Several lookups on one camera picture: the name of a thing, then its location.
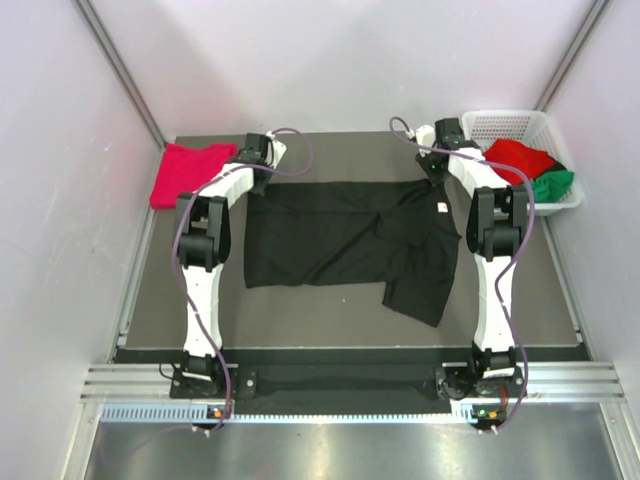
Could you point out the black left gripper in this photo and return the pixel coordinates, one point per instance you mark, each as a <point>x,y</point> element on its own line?
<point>259,188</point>

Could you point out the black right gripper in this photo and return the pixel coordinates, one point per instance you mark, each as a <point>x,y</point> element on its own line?
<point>433,179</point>

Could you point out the black t shirt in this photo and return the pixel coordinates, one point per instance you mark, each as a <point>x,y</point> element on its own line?
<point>400,234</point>

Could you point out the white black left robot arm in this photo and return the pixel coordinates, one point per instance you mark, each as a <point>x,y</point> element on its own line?
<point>200,248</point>

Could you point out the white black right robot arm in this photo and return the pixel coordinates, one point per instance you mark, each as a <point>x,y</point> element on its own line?
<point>498,231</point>

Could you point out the folded pink t shirt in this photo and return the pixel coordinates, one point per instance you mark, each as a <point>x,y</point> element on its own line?
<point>184,169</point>

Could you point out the red t shirt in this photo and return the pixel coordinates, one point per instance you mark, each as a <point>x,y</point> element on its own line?
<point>529,161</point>

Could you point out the white plastic basket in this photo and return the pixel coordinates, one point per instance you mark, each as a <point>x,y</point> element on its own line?
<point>534,129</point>

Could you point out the green t shirt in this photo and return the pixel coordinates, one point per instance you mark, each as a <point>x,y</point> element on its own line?
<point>552,186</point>

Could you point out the black shirt in basket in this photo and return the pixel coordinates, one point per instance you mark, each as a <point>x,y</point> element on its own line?
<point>556,167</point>

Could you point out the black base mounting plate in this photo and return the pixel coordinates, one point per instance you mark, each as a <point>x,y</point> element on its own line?
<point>330,382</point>

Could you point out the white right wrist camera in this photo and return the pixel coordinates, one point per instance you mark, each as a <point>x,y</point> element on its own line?
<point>424,136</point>

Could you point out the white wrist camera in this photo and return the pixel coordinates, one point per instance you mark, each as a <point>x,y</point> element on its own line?
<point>277,150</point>
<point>424,136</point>

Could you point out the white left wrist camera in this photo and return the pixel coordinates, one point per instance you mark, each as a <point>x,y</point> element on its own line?
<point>277,150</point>

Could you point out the aluminium rail frame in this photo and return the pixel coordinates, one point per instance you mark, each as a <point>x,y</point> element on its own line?
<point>548,381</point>

